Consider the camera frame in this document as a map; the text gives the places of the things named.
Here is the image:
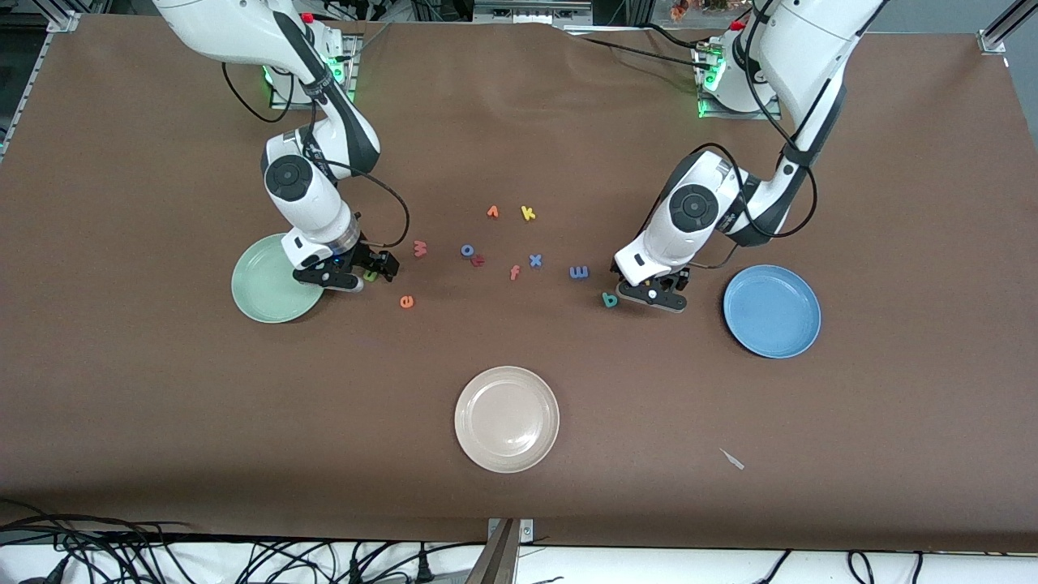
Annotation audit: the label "green round plate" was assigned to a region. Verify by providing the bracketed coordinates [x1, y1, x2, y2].
[231, 233, 329, 324]

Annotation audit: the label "blue round plate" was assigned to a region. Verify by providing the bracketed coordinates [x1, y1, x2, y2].
[723, 264, 822, 359]

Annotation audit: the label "beige round plate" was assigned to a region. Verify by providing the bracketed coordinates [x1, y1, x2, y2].
[454, 366, 561, 475]

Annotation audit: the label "orange artificial flowers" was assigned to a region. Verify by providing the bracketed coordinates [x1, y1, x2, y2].
[669, 0, 731, 21]

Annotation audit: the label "grey metal background rack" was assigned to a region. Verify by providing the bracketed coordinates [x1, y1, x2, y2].
[473, 0, 594, 25]

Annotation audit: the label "aluminium profile bar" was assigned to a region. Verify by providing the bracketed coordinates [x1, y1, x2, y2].
[465, 519, 520, 584]

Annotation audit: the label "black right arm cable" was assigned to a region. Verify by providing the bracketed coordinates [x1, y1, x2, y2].
[221, 61, 411, 249]

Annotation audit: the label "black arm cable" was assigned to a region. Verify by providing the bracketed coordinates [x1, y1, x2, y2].
[645, 0, 820, 273]
[221, 61, 411, 249]

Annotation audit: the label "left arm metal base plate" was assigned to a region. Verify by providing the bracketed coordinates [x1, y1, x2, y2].
[693, 41, 786, 121]

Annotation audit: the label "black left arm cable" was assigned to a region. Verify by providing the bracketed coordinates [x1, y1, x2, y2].
[645, 0, 820, 273]

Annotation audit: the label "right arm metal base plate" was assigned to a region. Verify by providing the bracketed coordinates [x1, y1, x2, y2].
[272, 32, 362, 110]

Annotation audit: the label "thin black base cable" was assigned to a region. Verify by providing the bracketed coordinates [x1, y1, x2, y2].
[580, 23, 714, 70]

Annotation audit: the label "aluminium table frame rail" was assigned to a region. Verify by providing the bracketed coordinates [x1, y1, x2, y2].
[0, 0, 86, 159]

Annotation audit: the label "black cable tangle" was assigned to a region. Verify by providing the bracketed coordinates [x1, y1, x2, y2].
[0, 499, 487, 584]

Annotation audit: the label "aluminium corner frame post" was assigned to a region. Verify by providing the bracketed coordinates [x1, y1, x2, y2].
[977, 0, 1038, 56]

